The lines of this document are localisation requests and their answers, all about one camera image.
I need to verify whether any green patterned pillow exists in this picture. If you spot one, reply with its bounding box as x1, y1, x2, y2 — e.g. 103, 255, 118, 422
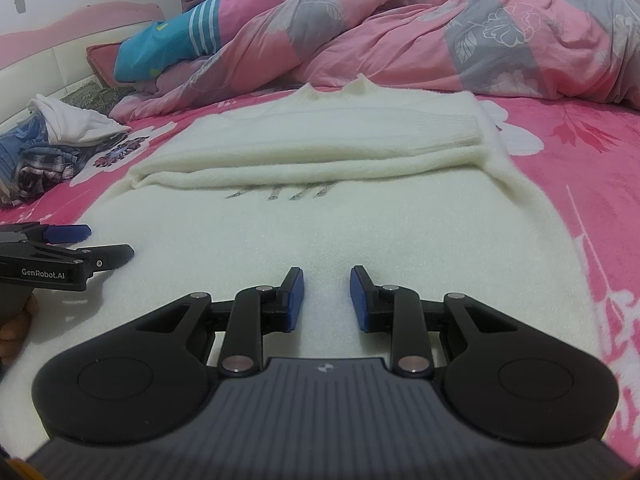
60, 77, 136, 118

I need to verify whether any pink floral blanket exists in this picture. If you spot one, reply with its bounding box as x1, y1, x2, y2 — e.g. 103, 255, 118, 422
0, 87, 640, 456

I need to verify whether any blue striped quilt cover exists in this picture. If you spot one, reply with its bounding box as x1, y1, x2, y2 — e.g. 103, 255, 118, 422
114, 0, 223, 83

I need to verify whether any pink white headboard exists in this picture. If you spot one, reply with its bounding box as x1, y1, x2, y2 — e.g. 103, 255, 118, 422
0, 2, 166, 133

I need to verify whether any blue denim garment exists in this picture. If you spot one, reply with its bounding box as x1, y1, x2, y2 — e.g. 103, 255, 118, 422
0, 112, 51, 201

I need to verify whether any pink cushion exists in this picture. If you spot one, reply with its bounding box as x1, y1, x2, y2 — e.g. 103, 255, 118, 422
86, 42, 126, 92

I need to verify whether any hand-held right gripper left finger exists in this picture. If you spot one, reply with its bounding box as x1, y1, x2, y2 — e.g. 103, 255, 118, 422
132, 266, 306, 378

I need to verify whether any pink grey floral quilt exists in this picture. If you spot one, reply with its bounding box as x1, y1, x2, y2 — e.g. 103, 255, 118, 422
107, 0, 640, 123

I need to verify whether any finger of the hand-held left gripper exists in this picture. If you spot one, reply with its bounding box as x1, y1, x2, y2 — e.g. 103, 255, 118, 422
37, 222, 92, 242
75, 243, 135, 281

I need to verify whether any plaid shirt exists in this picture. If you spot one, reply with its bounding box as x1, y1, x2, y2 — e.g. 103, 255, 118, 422
12, 132, 128, 206

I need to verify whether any person's left hand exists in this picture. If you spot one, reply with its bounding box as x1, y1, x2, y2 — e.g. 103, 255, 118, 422
0, 294, 40, 366

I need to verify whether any white deer sweater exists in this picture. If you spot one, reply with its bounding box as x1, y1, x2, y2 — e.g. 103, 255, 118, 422
0, 74, 601, 411

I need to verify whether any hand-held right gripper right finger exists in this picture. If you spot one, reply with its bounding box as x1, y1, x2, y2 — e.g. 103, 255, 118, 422
350, 265, 513, 378

